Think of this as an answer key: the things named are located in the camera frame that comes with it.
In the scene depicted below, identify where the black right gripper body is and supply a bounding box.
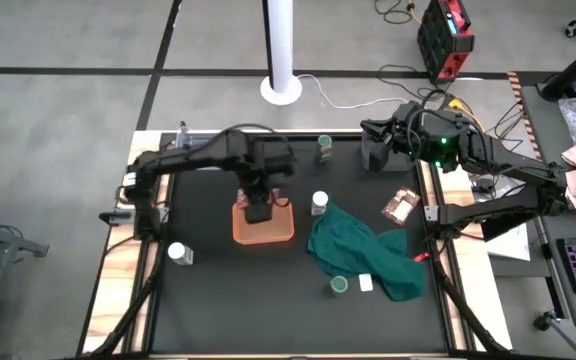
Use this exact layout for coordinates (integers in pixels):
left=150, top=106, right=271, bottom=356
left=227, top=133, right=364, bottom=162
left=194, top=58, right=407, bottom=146
left=378, top=112, right=412, bottom=152

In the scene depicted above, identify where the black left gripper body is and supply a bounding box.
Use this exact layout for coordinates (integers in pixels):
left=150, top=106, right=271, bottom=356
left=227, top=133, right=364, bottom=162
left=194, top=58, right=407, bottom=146
left=239, top=185, right=275, bottom=225

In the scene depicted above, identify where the brown spice packet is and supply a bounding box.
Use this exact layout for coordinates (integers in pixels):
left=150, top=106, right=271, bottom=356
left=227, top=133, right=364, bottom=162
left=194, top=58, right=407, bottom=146
left=380, top=186, right=422, bottom=227

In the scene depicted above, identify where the white-cap bagel sesame spice jar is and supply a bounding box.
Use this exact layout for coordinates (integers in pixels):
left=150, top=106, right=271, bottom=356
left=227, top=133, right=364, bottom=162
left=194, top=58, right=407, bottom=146
left=167, top=241, right=195, bottom=267

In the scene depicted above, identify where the orange plastic bin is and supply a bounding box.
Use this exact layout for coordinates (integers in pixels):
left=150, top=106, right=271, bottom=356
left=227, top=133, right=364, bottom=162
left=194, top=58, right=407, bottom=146
left=231, top=188, right=296, bottom=246

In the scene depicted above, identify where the clear plastic bin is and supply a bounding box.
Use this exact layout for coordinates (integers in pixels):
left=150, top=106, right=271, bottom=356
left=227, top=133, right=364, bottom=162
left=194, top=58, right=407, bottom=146
left=173, top=128, right=235, bottom=172

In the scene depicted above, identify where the red and black case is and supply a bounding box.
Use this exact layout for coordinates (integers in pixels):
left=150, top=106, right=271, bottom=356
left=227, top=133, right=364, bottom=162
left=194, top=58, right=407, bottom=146
left=416, top=0, right=476, bottom=84

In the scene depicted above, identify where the dark green cloth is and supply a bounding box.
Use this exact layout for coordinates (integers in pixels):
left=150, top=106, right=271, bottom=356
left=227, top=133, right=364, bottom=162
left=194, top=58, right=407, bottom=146
left=306, top=202, right=427, bottom=303

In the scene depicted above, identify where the white pole with round base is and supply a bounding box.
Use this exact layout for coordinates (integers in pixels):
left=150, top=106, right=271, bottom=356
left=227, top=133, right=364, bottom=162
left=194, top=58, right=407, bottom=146
left=259, top=0, right=304, bottom=107

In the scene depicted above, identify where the striped warning tape strip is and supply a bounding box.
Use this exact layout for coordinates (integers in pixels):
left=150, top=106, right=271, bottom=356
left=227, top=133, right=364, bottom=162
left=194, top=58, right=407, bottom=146
left=506, top=71, right=544, bottom=162

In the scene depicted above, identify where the white paper sheet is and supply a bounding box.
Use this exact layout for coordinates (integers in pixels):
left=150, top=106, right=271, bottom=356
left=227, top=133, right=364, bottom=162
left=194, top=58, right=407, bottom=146
left=482, top=222, right=532, bottom=262

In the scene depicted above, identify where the wooden table side board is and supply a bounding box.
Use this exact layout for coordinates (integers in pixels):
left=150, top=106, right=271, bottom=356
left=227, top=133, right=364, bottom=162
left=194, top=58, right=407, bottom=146
left=81, top=130, right=172, bottom=355
left=417, top=162, right=514, bottom=351

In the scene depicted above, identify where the grey side desk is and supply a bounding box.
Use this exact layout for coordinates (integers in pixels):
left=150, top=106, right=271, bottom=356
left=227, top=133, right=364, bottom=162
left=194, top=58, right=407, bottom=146
left=520, top=84, right=576, bottom=334

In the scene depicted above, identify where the black desk caster leg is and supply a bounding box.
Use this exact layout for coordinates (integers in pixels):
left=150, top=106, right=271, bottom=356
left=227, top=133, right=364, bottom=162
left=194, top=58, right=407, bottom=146
left=532, top=309, right=576, bottom=360

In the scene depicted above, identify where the white floor cable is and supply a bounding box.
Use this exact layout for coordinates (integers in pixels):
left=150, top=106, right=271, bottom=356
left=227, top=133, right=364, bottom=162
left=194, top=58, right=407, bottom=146
left=295, top=73, right=412, bottom=110

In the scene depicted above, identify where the black tangled floor cable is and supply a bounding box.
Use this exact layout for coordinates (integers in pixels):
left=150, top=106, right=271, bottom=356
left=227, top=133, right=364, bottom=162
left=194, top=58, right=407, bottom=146
left=376, top=63, right=452, bottom=104

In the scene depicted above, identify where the yellow cable plug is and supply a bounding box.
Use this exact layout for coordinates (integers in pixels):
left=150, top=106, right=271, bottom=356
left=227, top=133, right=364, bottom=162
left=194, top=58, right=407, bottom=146
left=445, top=97, right=484, bottom=131

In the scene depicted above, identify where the black looped floor cable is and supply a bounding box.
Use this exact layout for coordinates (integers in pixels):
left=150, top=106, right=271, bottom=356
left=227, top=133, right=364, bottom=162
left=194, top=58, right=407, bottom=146
left=373, top=0, right=414, bottom=25

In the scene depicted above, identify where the black table-level camera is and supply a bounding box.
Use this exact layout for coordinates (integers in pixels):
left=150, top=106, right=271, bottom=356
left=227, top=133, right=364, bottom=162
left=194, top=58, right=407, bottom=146
left=98, top=208, right=137, bottom=226

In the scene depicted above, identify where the black aluminium table frame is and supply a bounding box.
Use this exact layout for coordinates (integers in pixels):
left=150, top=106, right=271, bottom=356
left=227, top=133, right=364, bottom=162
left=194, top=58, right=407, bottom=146
left=75, top=128, right=514, bottom=360

